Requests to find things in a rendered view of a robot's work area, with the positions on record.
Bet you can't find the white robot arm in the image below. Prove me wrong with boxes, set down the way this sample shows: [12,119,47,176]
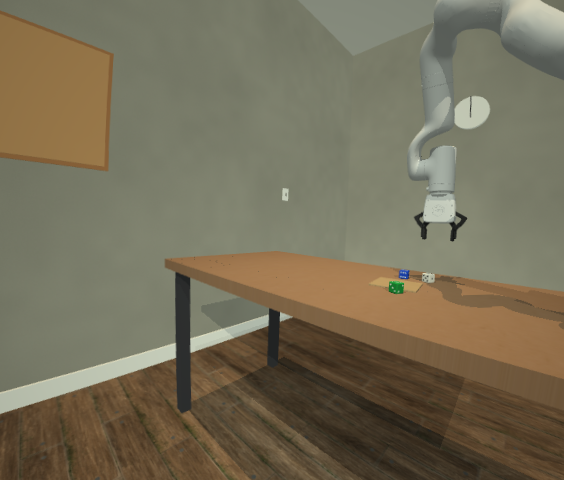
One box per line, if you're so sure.
[407,0,564,193]

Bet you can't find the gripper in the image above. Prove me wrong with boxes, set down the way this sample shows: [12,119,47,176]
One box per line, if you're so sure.
[414,193,467,241]

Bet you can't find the tan flat mat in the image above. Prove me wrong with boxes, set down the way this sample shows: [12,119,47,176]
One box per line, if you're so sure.
[368,277,423,293]

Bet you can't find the green die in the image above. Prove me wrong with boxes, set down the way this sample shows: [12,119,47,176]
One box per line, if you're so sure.
[389,281,404,294]

